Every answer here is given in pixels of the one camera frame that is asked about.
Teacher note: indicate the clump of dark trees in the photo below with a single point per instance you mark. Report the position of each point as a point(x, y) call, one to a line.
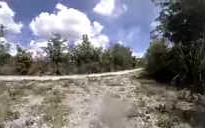
point(183, 50)

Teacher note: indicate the pale dry grass ground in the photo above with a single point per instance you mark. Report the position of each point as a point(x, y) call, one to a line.
point(70, 98)

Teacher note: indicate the row of green trees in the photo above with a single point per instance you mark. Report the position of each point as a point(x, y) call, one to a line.
point(83, 55)

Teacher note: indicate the pale dirt road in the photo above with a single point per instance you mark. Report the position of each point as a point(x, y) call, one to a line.
point(53, 77)

